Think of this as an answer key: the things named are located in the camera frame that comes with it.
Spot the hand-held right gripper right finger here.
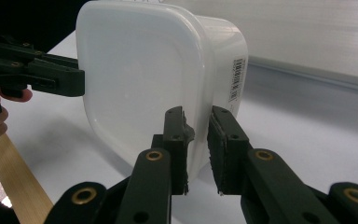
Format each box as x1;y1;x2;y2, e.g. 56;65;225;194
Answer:
206;105;339;224

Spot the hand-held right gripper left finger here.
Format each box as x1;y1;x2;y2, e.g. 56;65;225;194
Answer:
115;105;197;224

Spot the square translucent plastic container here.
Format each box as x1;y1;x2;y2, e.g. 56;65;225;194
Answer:
75;0;250;184

